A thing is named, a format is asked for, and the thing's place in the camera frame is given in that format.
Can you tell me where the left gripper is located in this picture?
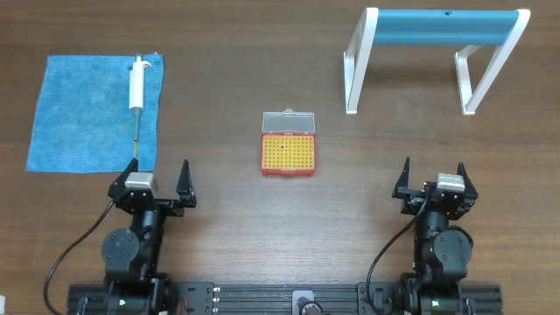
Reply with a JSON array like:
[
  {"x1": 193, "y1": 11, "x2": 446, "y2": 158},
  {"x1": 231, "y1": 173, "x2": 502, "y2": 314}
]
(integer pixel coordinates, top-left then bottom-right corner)
[{"x1": 108, "y1": 157, "x2": 198, "y2": 218}]

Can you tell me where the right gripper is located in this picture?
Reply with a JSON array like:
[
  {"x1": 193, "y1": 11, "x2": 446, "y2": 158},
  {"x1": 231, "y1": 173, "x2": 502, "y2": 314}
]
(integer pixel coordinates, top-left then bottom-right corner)
[{"x1": 391, "y1": 157, "x2": 480, "y2": 221}]

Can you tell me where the white pipette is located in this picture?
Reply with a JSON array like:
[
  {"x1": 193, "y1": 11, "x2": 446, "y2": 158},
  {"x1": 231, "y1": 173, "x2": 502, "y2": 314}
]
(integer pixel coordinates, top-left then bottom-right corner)
[{"x1": 128, "y1": 52, "x2": 154, "y2": 159}]

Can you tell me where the blue cloth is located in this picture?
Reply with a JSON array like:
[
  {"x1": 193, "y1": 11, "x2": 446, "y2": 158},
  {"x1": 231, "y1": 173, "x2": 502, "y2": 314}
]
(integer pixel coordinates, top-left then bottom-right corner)
[{"x1": 25, "y1": 52, "x2": 165, "y2": 174}]

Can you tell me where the red and yellow tip box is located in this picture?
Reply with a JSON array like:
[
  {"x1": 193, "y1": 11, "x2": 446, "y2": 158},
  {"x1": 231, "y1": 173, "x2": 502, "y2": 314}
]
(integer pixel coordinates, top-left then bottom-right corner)
[{"x1": 260, "y1": 108, "x2": 317, "y2": 179}]

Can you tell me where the white and blue stand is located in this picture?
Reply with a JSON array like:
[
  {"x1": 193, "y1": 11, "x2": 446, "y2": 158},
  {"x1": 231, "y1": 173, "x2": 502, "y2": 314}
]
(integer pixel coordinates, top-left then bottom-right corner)
[{"x1": 342, "y1": 6, "x2": 532, "y2": 116}]

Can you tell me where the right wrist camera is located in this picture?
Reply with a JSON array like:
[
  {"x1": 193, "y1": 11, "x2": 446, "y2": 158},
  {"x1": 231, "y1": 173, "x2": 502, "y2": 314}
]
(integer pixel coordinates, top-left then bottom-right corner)
[{"x1": 435, "y1": 172, "x2": 466, "y2": 193}]

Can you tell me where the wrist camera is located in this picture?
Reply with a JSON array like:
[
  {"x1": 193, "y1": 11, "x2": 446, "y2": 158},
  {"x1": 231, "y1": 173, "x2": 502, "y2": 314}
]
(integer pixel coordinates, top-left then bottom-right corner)
[
  {"x1": 123, "y1": 171, "x2": 159, "y2": 196},
  {"x1": 435, "y1": 172, "x2": 466, "y2": 193}
]

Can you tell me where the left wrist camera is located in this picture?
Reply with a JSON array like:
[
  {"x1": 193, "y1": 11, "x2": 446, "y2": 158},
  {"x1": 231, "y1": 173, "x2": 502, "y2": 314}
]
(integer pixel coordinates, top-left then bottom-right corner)
[{"x1": 123, "y1": 171, "x2": 159, "y2": 196}]

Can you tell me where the black cable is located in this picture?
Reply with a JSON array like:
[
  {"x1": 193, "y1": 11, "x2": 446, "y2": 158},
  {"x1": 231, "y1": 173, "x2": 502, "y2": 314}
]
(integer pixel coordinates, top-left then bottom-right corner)
[
  {"x1": 365, "y1": 192, "x2": 431, "y2": 314},
  {"x1": 42, "y1": 199, "x2": 116, "y2": 315}
]

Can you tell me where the mounting rail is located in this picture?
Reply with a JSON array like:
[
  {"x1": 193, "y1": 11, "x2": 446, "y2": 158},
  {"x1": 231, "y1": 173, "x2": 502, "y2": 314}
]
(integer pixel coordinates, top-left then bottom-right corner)
[{"x1": 66, "y1": 281, "x2": 503, "y2": 315}]

